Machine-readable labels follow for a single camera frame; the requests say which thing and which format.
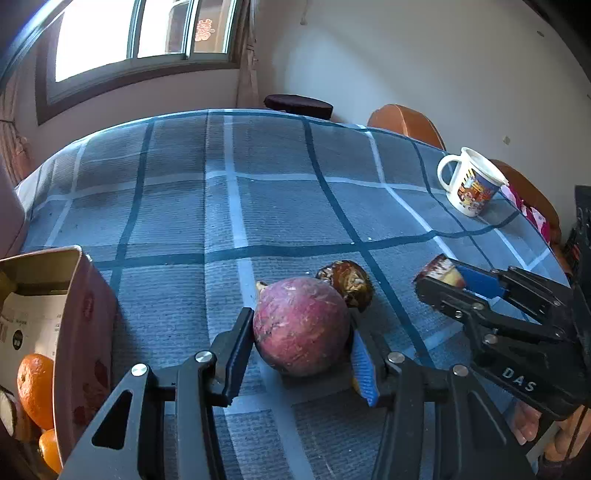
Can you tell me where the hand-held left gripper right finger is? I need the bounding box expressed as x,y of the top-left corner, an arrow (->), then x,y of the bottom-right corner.
348,323 -> 539,480

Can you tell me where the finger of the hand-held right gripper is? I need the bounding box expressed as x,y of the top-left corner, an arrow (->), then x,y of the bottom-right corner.
455,261 -> 575,330
414,274 -> 498,334

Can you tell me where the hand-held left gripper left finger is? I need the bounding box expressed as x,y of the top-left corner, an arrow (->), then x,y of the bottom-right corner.
58,307 -> 256,480

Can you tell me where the round purple fruit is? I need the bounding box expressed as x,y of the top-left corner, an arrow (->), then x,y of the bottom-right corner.
252,276 -> 351,377

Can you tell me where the pink cardboard box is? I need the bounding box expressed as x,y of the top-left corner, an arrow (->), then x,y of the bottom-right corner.
0,244 -> 118,476

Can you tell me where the orange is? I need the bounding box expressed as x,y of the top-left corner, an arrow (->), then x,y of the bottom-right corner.
17,353 -> 56,432
38,428 -> 63,475

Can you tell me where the person's right hand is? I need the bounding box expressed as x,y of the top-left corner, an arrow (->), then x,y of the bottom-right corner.
505,399 -> 543,448

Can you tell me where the pink floral cloth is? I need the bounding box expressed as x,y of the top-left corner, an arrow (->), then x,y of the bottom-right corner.
501,182 -> 552,243

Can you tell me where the brown wrapped snack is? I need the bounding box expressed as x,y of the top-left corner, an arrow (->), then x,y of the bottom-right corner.
316,260 -> 375,309

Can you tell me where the white cartoon print mug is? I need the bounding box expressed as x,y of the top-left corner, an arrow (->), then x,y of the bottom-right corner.
437,147 -> 510,217

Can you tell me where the brown wooden chair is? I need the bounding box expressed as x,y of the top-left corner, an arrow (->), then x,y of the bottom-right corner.
489,159 -> 561,245

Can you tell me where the blue plaid tablecloth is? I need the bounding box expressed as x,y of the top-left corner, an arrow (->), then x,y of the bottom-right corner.
14,108 -> 573,480

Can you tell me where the white paper carton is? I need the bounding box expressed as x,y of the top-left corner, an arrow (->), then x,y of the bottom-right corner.
0,288 -> 70,370

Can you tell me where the black round stool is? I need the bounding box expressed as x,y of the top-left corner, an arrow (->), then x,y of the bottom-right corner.
264,94 -> 334,121

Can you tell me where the pink curtain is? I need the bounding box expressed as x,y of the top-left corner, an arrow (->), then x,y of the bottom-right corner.
0,69 -> 35,185

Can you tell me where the red window decal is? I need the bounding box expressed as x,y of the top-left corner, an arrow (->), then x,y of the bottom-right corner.
194,17 -> 217,42

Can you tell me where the brown-framed window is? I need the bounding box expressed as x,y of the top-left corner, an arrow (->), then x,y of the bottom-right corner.
34,0 -> 245,125

